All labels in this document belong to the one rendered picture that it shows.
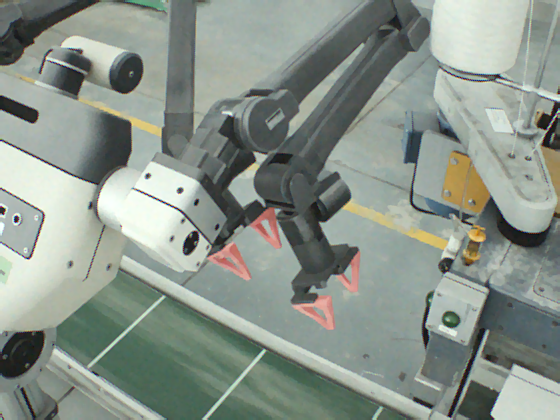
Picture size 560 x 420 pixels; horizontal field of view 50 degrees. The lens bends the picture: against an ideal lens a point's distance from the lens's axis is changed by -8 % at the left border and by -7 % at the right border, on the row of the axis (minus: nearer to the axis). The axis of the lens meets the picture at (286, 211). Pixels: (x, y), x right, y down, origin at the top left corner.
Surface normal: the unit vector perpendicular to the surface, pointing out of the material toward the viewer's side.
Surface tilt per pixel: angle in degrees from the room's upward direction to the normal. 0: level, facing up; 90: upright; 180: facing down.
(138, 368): 0
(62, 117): 50
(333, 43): 65
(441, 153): 90
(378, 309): 0
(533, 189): 0
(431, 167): 90
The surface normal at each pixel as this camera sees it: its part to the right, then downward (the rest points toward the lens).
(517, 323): -0.53, 0.52
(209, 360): 0.04, -0.78
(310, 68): 0.63, 0.10
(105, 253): 0.85, 0.36
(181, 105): 0.16, -0.41
